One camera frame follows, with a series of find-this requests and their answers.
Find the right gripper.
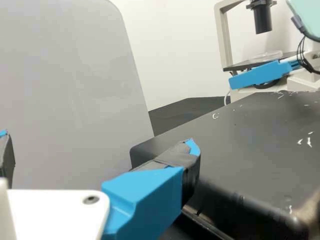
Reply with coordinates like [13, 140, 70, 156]
[228, 48, 320, 90]

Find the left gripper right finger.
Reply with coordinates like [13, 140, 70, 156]
[100, 137, 202, 240]

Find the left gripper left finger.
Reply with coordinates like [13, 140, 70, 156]
[0, 129, 17, 190]

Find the petri dish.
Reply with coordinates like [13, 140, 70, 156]
[249, 50, 284, 61]

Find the cream microscope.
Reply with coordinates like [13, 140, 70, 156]
[213, 0, 320, 94]

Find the black tray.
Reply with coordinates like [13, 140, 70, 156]
[129, 90, 320, 240]

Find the white box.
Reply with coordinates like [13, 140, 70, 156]
[0, 0, 155, 191]

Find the black cable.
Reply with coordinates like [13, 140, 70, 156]
[290, 15, 320, 76]

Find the right wrist camera phone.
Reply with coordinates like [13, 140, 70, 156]
[285, 0, 320, 42]

